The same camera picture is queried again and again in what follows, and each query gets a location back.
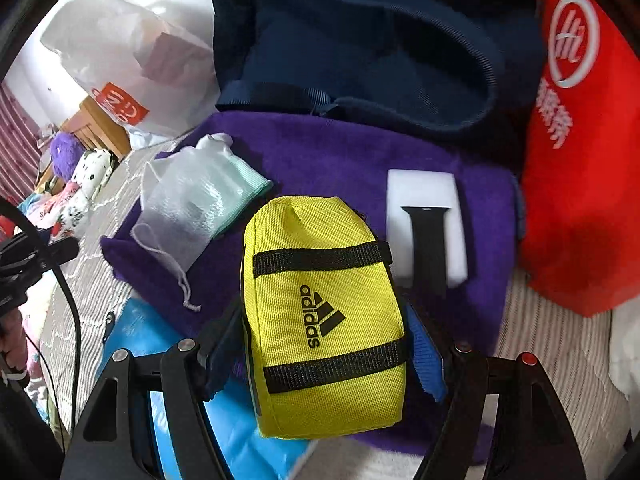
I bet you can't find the blue tissue pack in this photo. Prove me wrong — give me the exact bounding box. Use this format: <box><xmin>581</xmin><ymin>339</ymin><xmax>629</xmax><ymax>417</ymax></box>
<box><xmin>102</xmin><ymin>297</ymin><xmax>311</xmax><ymax>480</ymax></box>

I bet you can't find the white dotted pillow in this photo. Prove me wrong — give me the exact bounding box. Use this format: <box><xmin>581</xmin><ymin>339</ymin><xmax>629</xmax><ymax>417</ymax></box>
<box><xmin>60</xmin><ymin>147</ymin><xmax>118</xmax><ymax>236</ymax></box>

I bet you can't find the purple plush toy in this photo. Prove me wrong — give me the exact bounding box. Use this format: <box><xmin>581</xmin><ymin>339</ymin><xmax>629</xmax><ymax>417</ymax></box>
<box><xmin>50</xmin><ymin>132</ymin><xmax>86</xmax><ymax>181</ymax></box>

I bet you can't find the colourful printed blanket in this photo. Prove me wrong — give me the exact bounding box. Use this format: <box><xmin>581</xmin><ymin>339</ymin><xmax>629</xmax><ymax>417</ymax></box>
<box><xmin>20</xmin><ymin>182</ymin><xmax>81</xmax><ymax>241</ymax></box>

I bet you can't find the white plastic shopping bag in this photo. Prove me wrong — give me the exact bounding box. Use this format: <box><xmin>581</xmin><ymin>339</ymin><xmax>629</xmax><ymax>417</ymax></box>
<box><xmin>40</xmin><ymin>0</ymin><xmax>221</xmax><ymax>136</ymax></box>

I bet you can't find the yellow pouch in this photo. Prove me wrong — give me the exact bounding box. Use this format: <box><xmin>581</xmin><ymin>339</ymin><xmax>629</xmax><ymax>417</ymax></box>
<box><xmin>241</xmin><ymin>196</ymin><xmax>413</xmax><ymax>441</ymax></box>

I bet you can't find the white box with black strap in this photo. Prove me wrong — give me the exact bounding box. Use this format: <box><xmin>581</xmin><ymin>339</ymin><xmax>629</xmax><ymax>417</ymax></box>
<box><xmin>385</xmin><ymin>169</ymin><xmax>470</xmax><ymax>288</ymax></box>

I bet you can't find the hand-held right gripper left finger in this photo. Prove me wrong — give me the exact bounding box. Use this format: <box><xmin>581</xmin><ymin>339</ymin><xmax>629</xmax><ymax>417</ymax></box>
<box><xmin>60</xmin><ymin>297</ymin><xmax>251</xmax><ymax>480</ymax></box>

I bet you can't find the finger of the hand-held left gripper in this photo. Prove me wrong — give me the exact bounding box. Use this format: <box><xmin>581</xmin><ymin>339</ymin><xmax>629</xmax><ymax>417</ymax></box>
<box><xmin>25</xmin><ymin>236</ymin><xmax>81</xmax><ymax>273</ymax></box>

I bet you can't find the black cable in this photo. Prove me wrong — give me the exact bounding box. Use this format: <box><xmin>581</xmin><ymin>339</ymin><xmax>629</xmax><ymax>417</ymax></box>
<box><xmin>0</xmin><ymin>197</ymin><xmax>83</xmax><ymax>433</ymax></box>

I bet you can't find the translucent drawstring pouch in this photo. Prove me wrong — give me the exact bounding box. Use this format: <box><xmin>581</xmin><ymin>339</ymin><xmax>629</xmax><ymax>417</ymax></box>
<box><xmin>131</xmin><ymin>149</ymin><xmax>236</xmax><ymax>311</ymax></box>

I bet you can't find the wooden headboard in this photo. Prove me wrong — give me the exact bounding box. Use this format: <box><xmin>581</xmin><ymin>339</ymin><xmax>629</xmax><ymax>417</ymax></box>
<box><xmin>62</xmin><ymin>95</ymin><xmax>133</xmax><ymax>161</ymax></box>

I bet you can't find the navy tote bag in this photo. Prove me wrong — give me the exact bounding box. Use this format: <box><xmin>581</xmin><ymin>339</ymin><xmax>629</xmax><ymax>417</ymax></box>
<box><xmin>205</xmin><ymin>0</ymin><xmax>546</xmax><ymax>136</ymax></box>

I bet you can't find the pink striped curtain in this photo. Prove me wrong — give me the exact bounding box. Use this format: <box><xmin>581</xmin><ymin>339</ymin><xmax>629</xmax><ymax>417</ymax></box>
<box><xmin>0</xmin><ymin>82</ymin><xmax>43</xmax><ymax>196</ymax></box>

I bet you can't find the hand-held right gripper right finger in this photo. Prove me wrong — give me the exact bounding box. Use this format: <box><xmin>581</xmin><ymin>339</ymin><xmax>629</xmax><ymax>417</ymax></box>
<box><xmin>405</xmin><ymin>304</ymin><xmax>586</xmax><ymax>480</ymax></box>

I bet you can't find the purple towel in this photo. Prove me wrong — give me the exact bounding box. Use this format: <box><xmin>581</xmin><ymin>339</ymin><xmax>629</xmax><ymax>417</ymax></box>
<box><xmin>100</xmin><ymin>112</ymin><xmax>521</xmax><ymax>463</ymax></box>

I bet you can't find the red paper bag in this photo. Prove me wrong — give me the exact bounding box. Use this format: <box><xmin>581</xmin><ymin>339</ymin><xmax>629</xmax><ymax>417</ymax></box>
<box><xmin>520</xmin><ymin>0</ymin><xmax>640</xmax><ymax>317</ymax></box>

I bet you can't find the person's left hand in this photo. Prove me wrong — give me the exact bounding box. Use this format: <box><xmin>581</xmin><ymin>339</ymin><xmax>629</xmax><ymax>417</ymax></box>
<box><xmin>0</xmin><ymin>310</ymin><xmax>29</xmax><ymax>383</ymax></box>

